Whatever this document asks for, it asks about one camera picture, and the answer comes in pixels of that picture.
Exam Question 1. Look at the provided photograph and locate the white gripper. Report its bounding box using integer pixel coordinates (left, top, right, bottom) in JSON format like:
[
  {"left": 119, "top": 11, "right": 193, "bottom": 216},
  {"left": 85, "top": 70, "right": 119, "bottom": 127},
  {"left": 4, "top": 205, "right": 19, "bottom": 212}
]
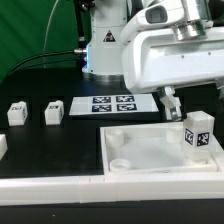
[{"left": 122, "top": 27, "right": 224, "bottom": 121}]

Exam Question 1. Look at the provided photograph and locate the white square tabletop part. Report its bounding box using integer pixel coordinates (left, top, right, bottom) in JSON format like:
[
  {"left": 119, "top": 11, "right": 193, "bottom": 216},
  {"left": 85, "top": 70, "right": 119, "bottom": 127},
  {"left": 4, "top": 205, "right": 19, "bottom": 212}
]
[{"left": 100, "top": 122, "right": 224, "bottom": 175}]

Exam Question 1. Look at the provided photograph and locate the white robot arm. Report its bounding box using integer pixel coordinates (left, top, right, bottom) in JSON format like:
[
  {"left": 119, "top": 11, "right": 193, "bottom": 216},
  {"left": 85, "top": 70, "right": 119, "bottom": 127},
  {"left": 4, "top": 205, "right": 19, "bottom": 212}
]
[{"left": 82, "top": 0, "right": 224, "bottom": 120}]

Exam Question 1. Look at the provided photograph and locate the white sheet with AprilTags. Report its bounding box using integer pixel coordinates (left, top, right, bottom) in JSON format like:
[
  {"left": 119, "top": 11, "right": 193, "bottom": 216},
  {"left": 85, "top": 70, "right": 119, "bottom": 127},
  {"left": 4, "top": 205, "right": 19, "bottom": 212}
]
[{"left": 69, "top": 94, "right": 158, "bottom": 116}]

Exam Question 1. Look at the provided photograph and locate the white L-shaped obstacle fence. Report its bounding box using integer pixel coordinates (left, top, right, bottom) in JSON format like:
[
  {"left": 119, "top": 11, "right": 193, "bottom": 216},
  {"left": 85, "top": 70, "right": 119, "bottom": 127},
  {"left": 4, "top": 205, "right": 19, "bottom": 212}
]
[{"left": 0, "top": 167, "right": 224, "bottom": 206}]

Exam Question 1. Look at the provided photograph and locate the white block left edge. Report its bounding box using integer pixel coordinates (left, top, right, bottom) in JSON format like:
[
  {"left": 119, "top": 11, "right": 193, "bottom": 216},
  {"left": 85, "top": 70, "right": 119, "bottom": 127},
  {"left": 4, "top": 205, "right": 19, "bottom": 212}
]
[{"left": 0, "top": 134, "right": 8, "bottom": 160}]

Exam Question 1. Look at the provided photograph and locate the black cable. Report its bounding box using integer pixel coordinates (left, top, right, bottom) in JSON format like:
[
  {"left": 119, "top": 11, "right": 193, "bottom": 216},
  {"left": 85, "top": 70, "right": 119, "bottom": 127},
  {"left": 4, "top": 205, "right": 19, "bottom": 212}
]
[{"left": 6, "top": 48, "right": 88, "bottom": 77}]

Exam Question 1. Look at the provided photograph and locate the grey cable left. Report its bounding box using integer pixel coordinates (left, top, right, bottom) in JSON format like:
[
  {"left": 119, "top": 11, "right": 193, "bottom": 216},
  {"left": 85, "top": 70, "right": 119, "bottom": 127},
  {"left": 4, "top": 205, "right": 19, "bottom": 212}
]
[{"left": 42, "top": 0, "right": 61, "bottom": 69}]

